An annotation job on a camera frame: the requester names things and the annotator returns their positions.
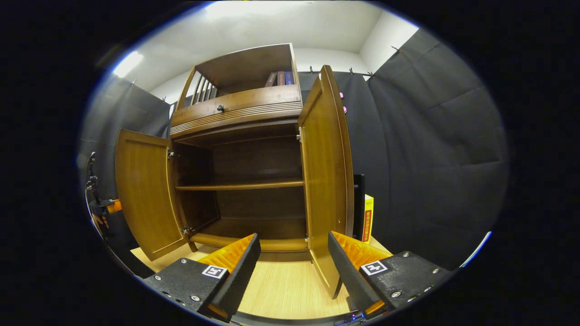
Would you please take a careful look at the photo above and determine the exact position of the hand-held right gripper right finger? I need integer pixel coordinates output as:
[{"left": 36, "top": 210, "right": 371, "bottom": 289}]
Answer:
[{"left": 327, "top": 231, "right": 454, "bottom": 320}]

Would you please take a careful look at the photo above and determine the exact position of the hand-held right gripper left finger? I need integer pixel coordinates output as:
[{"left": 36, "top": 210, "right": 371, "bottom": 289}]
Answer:
[{"left": 143, "top": 233, "right": 262, "bottom": 322}]

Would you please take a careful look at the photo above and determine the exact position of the wooden cabinet door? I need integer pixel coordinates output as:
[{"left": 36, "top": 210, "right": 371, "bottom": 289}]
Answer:
[
  {"left": 115, "top": 129, "right": 198, "bottom": 262},
  {"left": 298, "top": 65, "right": 355, "bottom": 299}
]

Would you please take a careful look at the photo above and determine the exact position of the black door handle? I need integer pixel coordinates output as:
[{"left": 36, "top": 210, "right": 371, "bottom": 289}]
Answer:
[{"left": 353, "top": 174, "right": 366, "bottom": 241}]

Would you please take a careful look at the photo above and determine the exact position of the wooden double-door shoe cabinet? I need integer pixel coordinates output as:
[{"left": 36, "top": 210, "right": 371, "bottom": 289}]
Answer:
[{"left": 115, "top": 43, "right": 355, "bottom": 299}]

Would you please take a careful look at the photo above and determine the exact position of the wooden inner cabinet shelf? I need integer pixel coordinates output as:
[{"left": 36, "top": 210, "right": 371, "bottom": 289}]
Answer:
[{"left": 175, "top": 180, "right": 305, "bottom": 191}]

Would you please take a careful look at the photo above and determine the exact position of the small ceiling light panel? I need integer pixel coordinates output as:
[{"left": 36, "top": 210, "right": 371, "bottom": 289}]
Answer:
[{"left": 112, "top": 51, "right": 144, "bottom": 78}]

